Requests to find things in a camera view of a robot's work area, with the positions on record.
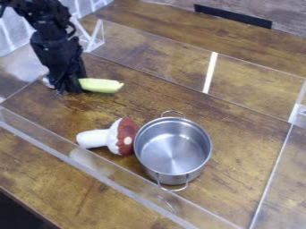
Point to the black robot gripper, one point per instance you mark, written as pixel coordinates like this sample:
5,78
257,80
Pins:
60,56

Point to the green handled metal spoon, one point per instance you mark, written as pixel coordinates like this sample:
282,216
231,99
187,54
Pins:
95,85

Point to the stainless steel pot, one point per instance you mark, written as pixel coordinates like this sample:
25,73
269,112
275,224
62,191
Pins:
172,147

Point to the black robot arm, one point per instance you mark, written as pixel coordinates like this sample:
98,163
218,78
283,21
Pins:
48,17

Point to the clear acrylic triangle stand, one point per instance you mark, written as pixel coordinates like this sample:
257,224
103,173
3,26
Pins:
90,40

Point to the plush brown white mushroom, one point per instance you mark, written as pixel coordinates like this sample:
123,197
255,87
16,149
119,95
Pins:
118,137

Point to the clear acrylic front barrier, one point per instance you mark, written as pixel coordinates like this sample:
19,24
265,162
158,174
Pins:
164,202

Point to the black wall strip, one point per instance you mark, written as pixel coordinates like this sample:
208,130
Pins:
233,16

